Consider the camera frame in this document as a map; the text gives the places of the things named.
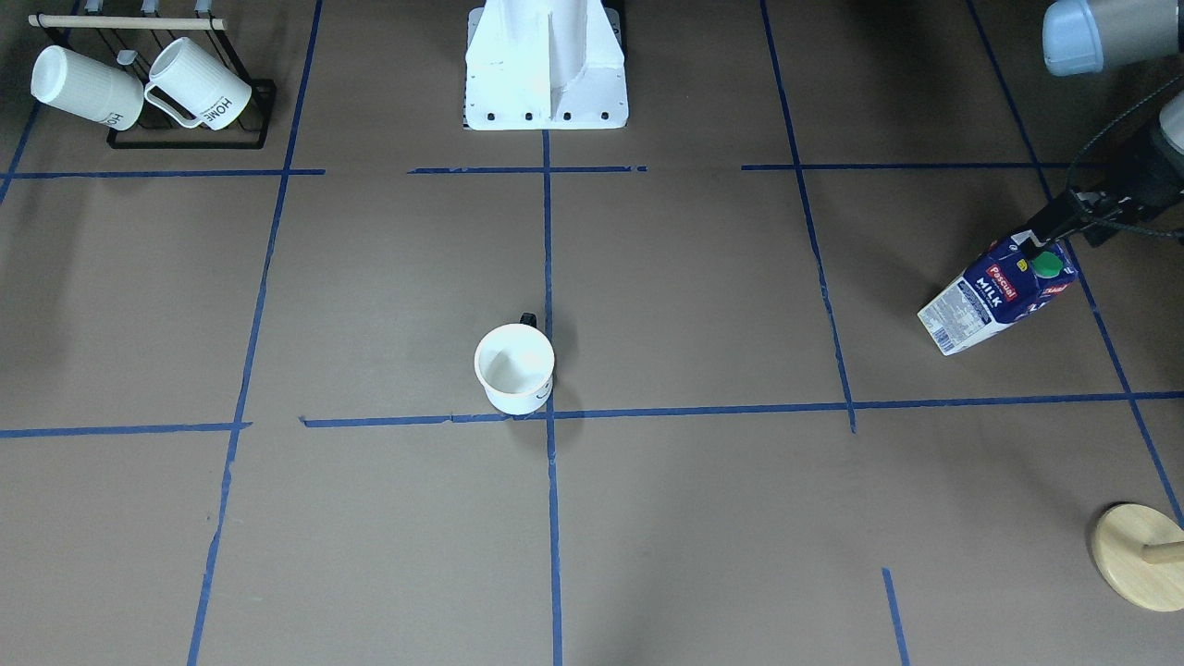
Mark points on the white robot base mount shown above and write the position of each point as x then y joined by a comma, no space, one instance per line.
545,65

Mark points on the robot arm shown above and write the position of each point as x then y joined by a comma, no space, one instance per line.
1093,36

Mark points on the white mug with black handle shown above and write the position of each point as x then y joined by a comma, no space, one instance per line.
515,365

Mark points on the white ribbed mug near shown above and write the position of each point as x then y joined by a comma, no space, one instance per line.
86,88

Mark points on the wooden mug tree stand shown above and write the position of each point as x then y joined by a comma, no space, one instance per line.
1138,552

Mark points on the white ribbed mug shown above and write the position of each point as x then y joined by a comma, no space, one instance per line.
86,88
194,88

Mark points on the blue white milk carton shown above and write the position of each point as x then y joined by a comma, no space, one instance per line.
1014,278

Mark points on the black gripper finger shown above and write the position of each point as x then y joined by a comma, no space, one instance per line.
1059,219

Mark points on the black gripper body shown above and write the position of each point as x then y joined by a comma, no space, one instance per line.
1140,179

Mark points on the white ribbed mug far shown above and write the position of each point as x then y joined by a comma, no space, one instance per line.
194,88

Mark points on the black wire mug rack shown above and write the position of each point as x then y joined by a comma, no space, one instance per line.
130,35

